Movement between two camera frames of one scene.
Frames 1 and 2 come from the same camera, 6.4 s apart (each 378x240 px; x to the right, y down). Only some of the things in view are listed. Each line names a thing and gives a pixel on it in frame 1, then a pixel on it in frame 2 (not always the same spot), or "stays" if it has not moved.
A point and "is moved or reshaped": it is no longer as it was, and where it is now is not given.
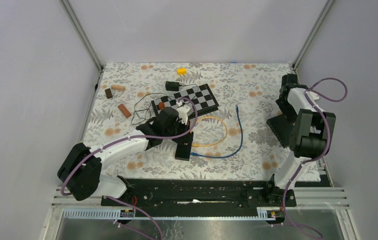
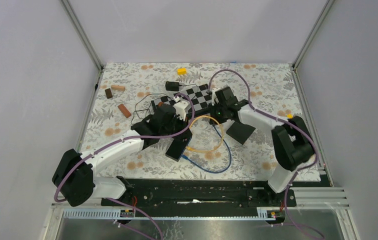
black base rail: [143, 192] stays
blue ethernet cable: [198, 155] -> [186, 157]
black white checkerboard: [199, 100] stays
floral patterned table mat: [226, 105] stays
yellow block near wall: [182, 71] stays
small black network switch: [184, 147] is moved or reshaped
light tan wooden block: [118, 87] stays
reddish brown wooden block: [124, 110] stays
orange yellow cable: [201, 145] is moved or reshaped
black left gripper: [185, 127] stays
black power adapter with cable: [174, 86] stays
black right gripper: [290, 115] -> [212, 109]
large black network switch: [282, 128] is moved or reshaped
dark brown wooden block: [108, 93] stays
